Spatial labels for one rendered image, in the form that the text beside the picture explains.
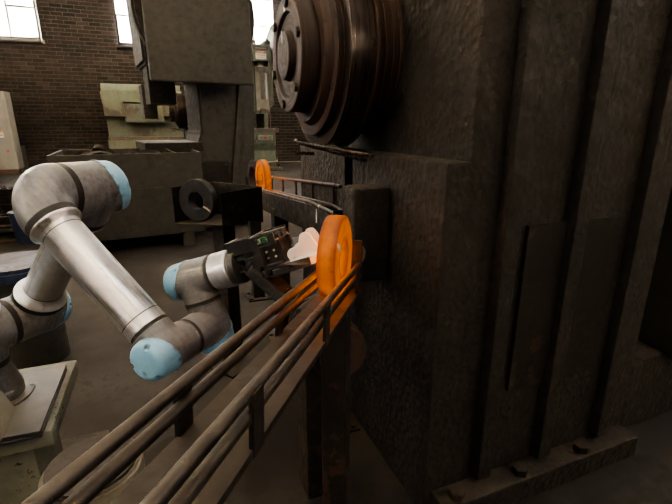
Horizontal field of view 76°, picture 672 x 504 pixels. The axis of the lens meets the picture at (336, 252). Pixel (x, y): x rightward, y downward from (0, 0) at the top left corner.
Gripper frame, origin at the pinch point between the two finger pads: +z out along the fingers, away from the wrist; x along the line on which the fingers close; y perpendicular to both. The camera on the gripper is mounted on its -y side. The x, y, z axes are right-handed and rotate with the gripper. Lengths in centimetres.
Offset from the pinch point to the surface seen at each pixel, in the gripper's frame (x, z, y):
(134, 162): 205, -191, 58
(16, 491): -12, -88, -34
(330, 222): -2.8, 2.2, 6.0
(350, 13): 29, 11, 45
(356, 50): 29.8, 10.3, 37.3
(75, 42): 762, -644, 405
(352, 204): 25.1, 0.1, 4.7
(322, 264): -7.6, 0.0, 0.2
